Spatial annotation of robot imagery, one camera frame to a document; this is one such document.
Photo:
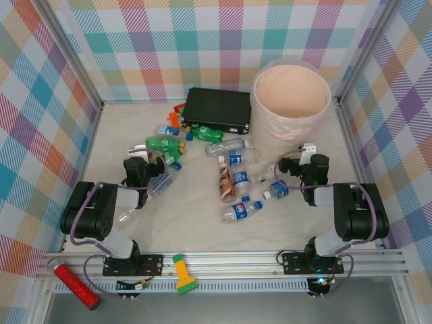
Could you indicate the clear bottle blue white label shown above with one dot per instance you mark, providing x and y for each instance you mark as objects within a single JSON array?
[{"x": 162, "y": 185}]

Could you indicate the green bottle yellow cap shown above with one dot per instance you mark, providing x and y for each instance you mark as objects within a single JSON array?
[{"x": 162, "y": 144}]

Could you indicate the blue label bottle white cap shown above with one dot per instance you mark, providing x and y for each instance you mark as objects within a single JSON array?
[{"x": 278, "y": 190}]

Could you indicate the small bottle light blue label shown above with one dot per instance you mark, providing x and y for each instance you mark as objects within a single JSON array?
[{"x": 166, "y": 130}]

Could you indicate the small clear bottle green label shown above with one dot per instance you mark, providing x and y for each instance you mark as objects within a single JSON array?
[{"x": 263, "y": 175}]

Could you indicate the Pepsi bottle blue cap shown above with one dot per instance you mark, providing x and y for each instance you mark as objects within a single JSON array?
[
  {"x": 241, "y": 180},
  {"x": 240, "y": 211}
]

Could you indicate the green bottle blue cap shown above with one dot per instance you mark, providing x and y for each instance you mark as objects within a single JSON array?
[{"x": 206, "y": 133}]

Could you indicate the brown drink bottle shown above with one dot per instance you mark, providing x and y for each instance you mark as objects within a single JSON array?
[{"x": 226, "y": 185}]

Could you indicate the clear bottle blue cap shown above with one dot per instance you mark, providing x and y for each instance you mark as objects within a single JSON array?
[{"x": 226, "y": 148}]

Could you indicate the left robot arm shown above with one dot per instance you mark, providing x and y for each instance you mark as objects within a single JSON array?
[{"x": 84, "y": 216}]

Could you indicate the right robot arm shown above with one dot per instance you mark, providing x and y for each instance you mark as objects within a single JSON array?
[{"x": 364, "y": 216}]

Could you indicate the orange toy block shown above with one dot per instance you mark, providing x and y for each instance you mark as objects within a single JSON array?
[{"x": 173, "y": 119}]

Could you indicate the black hard case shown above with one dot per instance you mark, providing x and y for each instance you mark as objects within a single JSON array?
[{"x": 216, "y": 108}]

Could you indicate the small circuit board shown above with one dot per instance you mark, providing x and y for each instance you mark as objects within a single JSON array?
[
  {"x": 140, "y": 286},
  {"x": 322, "y": 283}
]

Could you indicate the yellow green toy flashlight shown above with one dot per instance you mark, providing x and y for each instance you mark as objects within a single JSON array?
[{"x": 184, "y": 275}]

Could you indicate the red glitter tube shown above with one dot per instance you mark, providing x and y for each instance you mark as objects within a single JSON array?
[{"x": 76, "y": 285}]

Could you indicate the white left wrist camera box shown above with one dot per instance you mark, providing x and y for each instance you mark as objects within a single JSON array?
[{"x": 140, "y": 150}]

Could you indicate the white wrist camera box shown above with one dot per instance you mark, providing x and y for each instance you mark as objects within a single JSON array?
[
  {"x": 310, "y": 149},
  {"x": 140, "y": 150}
]

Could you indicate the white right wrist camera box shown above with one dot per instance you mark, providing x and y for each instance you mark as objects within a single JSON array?
[{"x": 310, "y": 149}]

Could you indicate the aluminium side rail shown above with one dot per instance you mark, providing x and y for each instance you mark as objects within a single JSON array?
[{"x": 354, "y": 152}]

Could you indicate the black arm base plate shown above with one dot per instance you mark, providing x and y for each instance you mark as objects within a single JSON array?
[
  {"x": 293, "y": 263},
  {"x": 152, "y": 263}
]

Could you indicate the aluminium table rail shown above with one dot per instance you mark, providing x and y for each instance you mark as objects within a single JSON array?
[{"x": 236, "y": 263}]

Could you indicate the aluminium frame post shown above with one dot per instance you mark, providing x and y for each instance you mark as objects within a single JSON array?
[
  {"x": 374, "y": 33},
  {"x": 74, "y": 54}
]

